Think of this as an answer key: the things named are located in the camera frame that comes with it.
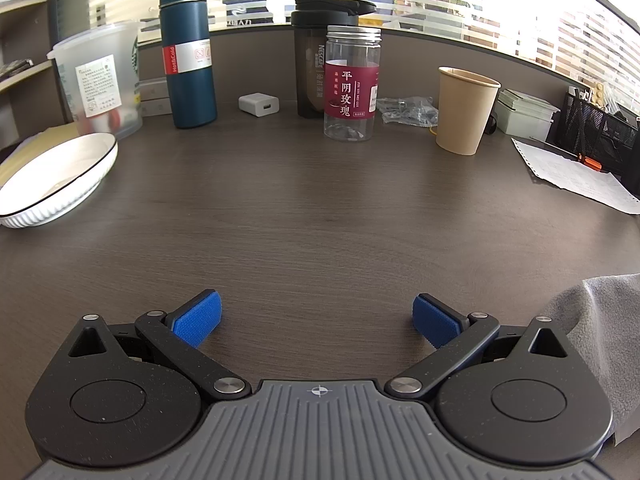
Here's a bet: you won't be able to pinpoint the white bowl black rim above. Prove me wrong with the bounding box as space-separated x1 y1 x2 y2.
0 133 119 229

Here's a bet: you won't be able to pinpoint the clear plastic bag of screws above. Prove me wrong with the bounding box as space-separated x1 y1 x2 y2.
376 96 440 128

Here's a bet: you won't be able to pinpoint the white perforated paper sheet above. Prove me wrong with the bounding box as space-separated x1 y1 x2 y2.
511 137 640 216

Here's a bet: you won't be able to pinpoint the white flat boxes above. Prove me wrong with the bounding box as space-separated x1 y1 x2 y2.
135 77 173 117

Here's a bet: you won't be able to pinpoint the yellow notepad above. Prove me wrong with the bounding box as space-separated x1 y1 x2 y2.
0 122 81 166

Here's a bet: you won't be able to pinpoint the dark blue thermos bottle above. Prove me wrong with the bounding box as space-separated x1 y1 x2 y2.
159 0 227 129

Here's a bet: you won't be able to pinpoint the checkered cloth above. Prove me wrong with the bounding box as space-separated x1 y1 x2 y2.
0 59 35 81

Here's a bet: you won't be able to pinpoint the dark grey desk partition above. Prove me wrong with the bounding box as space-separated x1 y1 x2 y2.
47 0 640 126

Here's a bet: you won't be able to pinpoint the yellow toy brick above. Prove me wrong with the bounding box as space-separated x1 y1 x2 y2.
585 80 613 103

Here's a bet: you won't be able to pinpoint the clear plastic jar red label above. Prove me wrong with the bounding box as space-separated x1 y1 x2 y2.
324 25 382 143

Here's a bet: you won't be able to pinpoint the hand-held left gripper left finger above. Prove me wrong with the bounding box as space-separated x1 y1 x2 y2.
65 289 252 403

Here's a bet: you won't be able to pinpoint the pale green box stack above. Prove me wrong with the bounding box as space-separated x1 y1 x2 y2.
492 88 561 137

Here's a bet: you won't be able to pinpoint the orange handle screwdriver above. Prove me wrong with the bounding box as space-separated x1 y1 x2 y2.
530 140 603 169

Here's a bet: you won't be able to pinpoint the tan paper cup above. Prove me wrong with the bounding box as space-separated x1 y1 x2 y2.
435 66 502 156

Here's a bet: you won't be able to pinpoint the grey towel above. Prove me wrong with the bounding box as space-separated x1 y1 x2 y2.
542 274 640 446

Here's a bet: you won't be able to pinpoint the wooden shelf unit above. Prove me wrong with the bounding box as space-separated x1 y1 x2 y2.
0 0 76 161

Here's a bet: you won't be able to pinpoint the translucent plastic cup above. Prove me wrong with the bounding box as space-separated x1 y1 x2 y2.
47 21 146 141

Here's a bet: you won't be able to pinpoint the white charger adapter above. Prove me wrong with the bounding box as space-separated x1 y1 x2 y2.
238 92 281 116

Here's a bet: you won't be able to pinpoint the black mesh desk organizer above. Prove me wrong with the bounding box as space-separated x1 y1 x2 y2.
545 85 640 181

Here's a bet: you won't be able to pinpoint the black shaker bottle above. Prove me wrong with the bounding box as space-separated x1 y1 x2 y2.
291 0 377 120

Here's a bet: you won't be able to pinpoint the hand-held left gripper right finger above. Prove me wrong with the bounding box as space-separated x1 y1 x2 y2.
384 292 576 403

